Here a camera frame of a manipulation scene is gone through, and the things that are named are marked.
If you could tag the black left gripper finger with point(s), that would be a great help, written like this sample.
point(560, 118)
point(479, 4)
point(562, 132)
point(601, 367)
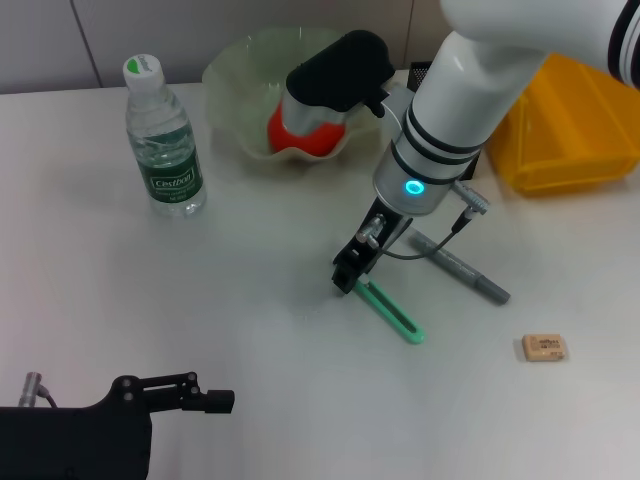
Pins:
point(200, 400)

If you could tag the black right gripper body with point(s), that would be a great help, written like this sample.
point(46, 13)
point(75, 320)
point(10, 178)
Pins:
point(372, 240)

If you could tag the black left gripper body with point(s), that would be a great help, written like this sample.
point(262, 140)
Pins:
point(75, 445)

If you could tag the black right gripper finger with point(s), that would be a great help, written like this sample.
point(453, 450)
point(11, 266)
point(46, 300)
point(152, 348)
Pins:
point(350, 277)

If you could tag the mint green utility knife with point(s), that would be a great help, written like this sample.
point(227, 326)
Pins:
point(392, 315)

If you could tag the orange knitted toy fruit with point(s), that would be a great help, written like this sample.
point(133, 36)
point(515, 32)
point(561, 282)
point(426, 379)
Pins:
point(300, 142)

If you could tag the clear water bottle green label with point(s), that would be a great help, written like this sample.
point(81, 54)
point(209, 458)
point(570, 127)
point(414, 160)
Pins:
point(170, 170)

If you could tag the grey marker pen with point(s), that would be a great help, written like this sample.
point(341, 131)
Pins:
point(465, 272)

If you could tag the black mesh pen holder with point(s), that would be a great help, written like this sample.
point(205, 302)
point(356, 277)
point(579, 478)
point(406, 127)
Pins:
point(417, 72)

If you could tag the green frosted glass fruit bowl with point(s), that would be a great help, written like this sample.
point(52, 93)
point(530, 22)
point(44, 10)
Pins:
point(240, 100)

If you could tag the beige eraser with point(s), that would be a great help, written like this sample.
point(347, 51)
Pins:
point(545, 348)

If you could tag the yellow plastic storage bin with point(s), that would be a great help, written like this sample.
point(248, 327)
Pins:
point(575, 135)

